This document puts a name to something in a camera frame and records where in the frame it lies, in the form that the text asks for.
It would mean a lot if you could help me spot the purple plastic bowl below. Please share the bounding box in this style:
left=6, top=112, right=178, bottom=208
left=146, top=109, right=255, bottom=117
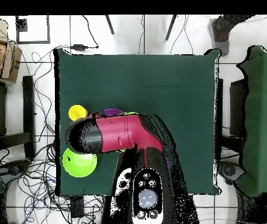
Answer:
left=99, top=107, right=125, bottom=117

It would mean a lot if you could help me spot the yellow plastic cup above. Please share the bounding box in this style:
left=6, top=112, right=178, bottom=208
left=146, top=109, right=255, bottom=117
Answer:
left=68, top=104, right=89, bottom=122

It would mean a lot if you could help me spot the black power adapter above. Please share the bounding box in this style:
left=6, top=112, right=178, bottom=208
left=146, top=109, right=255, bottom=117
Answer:
left=71, top=43, right=89, bottom=51

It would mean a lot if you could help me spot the black tripod leg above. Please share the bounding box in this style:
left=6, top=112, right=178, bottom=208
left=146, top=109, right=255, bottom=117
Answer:
left=105, top=15, right=115, bottom=35
left=165, top=15, right=178, bottom=41

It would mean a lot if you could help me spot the grey stand foot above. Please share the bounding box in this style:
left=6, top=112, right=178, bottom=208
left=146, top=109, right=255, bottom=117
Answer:
left=218, top=160, right=245, bottom=185

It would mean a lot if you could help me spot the person's leg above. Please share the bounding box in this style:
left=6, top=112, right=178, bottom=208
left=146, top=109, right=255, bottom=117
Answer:
left=209, top=15, right=255, bottom=56

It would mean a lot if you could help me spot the black stand foot with knob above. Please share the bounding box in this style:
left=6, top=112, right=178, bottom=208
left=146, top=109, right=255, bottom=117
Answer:
left=0, top=158, right=33, bottom=179

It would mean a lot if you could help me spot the brown cardboard box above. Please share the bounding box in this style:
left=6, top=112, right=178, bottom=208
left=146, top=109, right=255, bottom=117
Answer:
left=0, top=18, right=23, bottom=83

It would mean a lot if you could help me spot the black bench frame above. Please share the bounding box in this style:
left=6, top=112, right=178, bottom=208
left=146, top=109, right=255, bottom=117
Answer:
left=0, top=75, right=36, bottom=159

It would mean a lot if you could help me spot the black square frame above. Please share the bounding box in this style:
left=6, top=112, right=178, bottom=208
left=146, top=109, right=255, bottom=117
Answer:
left=15, top=15, right=51, bottom=44

